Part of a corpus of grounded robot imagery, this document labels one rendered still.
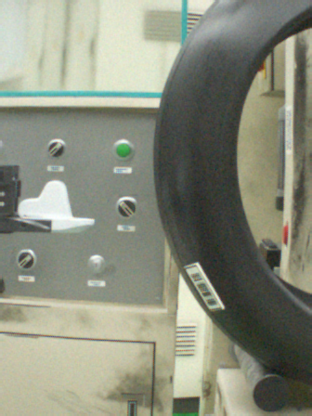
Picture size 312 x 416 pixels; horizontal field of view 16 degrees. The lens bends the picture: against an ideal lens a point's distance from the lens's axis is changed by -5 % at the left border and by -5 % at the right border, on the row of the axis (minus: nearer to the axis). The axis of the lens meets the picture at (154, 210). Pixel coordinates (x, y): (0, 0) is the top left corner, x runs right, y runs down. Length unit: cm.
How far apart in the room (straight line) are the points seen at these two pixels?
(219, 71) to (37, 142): 83
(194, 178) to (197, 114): 7
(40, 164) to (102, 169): 11
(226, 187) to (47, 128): 83
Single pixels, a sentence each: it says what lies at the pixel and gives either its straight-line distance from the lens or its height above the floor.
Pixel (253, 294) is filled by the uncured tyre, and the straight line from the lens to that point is 123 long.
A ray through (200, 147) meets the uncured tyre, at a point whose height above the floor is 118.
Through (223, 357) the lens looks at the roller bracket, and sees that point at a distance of 162.
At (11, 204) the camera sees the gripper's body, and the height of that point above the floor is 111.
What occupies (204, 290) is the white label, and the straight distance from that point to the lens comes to 124.
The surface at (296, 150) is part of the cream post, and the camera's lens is 163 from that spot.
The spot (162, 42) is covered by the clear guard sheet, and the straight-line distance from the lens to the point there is 198.
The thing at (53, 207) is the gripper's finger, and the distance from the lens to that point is 132.
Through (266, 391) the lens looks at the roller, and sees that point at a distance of 128.
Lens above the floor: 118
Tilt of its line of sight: 3 degrees down
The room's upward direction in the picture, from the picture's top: 2 degrees clockwise
